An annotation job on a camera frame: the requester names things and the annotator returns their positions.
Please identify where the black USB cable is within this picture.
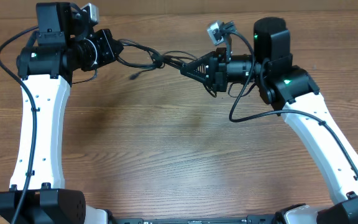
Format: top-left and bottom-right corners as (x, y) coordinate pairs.
(116, 39), (198, 81)

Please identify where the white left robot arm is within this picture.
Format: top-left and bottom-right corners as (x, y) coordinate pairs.
(0, 2), (123, 223)

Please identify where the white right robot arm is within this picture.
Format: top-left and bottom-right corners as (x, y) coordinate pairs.
(180, 17), (358, 223)

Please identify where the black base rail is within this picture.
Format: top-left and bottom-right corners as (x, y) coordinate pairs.
(111, 214), (283, 224)

